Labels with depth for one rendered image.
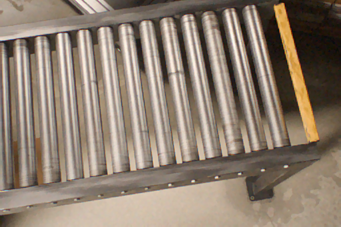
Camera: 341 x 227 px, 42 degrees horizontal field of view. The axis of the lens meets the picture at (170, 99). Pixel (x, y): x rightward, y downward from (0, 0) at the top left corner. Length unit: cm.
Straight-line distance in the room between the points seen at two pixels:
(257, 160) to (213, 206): 80
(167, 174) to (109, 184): 16
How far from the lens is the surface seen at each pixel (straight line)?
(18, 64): 140
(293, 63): 133
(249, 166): 125
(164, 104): 128
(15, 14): 245
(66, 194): 126
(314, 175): 212
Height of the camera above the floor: 201
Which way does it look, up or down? 72 degrees down
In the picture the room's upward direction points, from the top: 4 degrees counter-clockwise
